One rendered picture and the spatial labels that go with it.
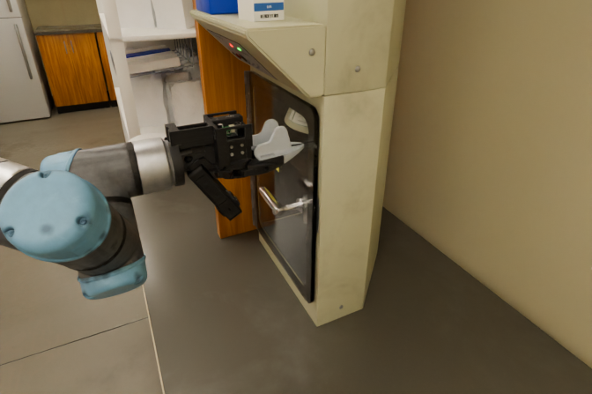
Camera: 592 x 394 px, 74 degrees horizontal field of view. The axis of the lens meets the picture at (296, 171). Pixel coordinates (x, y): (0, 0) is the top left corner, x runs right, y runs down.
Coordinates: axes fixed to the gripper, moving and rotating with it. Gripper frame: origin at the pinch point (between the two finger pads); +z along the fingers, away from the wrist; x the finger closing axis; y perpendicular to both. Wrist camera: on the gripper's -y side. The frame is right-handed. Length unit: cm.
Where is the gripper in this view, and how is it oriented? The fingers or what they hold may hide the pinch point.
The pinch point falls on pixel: (295, 150)
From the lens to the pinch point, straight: 65.1
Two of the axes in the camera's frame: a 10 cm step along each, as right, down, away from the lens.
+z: 9.0, -2.0, 3.9
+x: -4.4, -4.0, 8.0
